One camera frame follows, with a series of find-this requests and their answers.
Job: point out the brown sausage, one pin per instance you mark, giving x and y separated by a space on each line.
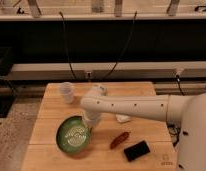
119 139

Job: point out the white wall outlet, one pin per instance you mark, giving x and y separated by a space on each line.
88 75

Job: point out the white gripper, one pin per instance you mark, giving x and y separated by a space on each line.
91 119

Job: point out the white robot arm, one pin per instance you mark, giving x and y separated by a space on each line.
189 112

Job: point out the white crumpled cloth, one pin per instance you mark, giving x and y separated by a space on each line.
123 118

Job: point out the clear plastic cup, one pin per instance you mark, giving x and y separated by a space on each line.
66 90

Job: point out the black rectangular block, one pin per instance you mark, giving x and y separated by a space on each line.
136 151

